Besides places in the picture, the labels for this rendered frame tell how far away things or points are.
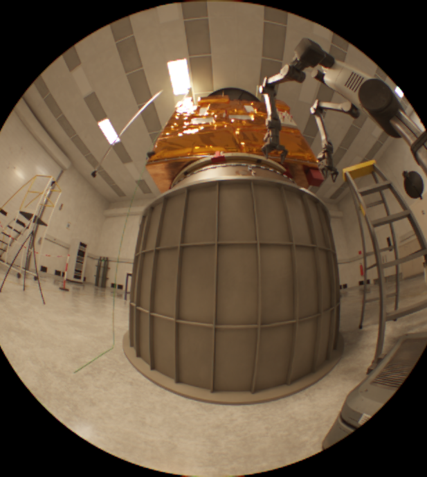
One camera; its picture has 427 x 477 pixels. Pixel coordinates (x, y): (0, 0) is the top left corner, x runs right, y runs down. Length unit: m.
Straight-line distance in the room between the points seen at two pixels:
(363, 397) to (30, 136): 8.73
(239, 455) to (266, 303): 0.65
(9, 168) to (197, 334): 7.63
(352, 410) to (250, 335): 0.53
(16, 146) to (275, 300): 8.24
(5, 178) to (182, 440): 7.58
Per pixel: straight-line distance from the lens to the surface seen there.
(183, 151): 1.68
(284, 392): 0.87
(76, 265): 7.83
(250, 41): 4.77
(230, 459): 0.63
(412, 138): 0.65
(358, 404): 0.49
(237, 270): 0.68
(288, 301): 0.76
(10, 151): 7.79
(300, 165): 1.74
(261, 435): 0.69
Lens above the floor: 0.57
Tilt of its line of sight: 20 degrees up
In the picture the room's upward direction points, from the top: 2 degrees clockwise
